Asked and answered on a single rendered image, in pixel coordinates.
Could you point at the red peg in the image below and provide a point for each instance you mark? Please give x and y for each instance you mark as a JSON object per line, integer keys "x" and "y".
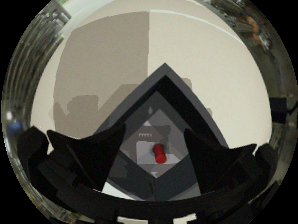
{"x": 160, "y": 155}

